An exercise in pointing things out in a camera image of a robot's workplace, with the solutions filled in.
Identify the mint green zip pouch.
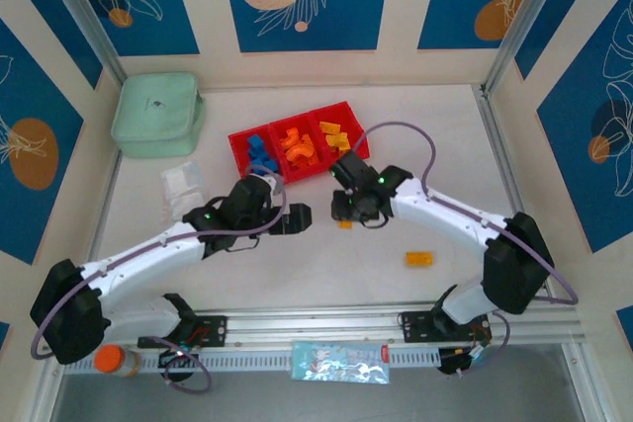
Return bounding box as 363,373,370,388
109,70,207,160

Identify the red three-compartment bin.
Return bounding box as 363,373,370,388
226,101,371,185

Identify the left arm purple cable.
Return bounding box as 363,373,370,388
30,164,289,361

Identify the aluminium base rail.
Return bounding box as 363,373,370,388
98,300,589,357

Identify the blue printed wipes packet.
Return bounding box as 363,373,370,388
290,340,392,384

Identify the clear plastic box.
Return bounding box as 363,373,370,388
160,160,206,221

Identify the jar with orange lid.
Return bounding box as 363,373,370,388
94,344,142,378

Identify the black controller board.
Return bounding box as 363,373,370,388
157,348,200,374
437,345,491,377

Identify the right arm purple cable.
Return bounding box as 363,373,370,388
355,121,580,306

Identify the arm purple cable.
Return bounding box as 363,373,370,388
355,121,580,306
30,164,289,361

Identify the aluminium frame post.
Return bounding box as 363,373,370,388
482,0,570,97
37,0,128,92

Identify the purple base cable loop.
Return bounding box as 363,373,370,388
464,312,510,375
147,335,216,393

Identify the white slotted cable duct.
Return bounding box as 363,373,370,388
63,348,441,374

